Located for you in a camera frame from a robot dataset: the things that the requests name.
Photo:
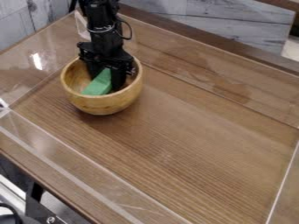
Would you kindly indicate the green rectangular block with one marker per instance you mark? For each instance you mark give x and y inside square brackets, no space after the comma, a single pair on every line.
[100,85]

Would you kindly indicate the clear acrylic tray wall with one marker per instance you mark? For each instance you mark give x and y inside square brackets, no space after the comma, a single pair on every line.
[90,189]

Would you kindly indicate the clear acrylic corner bracket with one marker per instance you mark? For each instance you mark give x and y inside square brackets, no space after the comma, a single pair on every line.
[81,26]

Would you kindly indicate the brown wooden bowl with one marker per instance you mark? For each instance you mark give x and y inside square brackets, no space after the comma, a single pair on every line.
[100,105]

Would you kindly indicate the black metal table leg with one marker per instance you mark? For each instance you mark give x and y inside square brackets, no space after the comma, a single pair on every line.
[34,209]

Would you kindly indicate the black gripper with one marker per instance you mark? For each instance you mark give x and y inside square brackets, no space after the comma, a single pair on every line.
[104,52]

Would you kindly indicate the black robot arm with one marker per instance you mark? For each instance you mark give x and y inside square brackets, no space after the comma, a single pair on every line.
[101,14]

